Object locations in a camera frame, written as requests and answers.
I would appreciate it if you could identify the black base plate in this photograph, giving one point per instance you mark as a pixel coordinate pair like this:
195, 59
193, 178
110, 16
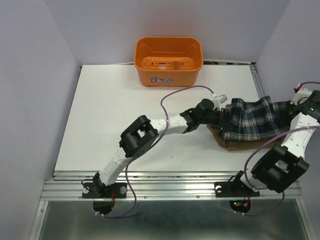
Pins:
117, 190
229, 189

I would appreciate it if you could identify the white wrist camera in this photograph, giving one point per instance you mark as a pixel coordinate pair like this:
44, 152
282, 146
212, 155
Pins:
219, 100
301, 95

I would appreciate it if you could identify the navy plaid skirt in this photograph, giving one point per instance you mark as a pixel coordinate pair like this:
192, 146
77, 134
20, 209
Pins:
255, 121

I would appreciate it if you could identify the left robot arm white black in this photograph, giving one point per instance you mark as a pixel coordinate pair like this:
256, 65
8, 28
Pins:
137, 139

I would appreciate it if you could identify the orange plastic basket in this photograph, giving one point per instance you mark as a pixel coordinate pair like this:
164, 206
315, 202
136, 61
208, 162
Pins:
168, 61

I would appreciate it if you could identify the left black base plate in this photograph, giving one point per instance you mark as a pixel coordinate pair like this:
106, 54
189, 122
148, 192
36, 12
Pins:
117, 190

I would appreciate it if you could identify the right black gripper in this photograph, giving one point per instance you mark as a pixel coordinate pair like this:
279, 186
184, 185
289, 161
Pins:
286, 120

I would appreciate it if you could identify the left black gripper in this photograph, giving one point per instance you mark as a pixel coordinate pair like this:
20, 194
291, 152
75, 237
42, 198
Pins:
220, 119

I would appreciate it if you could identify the tan folded skirt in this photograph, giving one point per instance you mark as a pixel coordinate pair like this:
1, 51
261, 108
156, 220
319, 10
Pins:
237, 145

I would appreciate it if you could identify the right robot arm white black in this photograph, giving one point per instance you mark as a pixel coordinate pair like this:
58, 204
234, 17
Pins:
284, 163

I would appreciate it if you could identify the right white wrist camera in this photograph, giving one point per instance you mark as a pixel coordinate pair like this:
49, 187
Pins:
301, 95

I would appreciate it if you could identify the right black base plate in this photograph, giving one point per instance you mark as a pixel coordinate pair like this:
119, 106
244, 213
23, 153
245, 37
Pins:
229, 189

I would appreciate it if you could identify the aluminium rail frame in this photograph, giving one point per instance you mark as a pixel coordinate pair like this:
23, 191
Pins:
173, 195

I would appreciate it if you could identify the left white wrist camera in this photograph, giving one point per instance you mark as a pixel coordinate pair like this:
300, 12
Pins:
219, 100

